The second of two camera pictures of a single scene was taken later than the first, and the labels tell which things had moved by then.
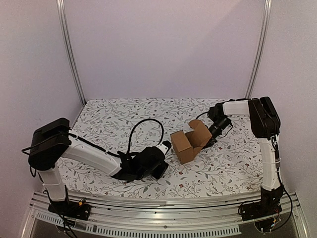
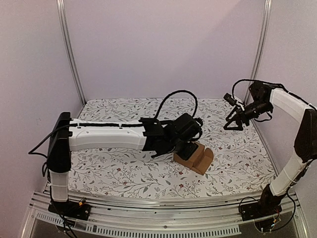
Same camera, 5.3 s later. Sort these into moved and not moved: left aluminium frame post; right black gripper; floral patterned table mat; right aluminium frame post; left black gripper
Moved: right black gripper; left black gripper
Not moved: right aluminium frame post; left aluminium frame post; floral patterned table mat
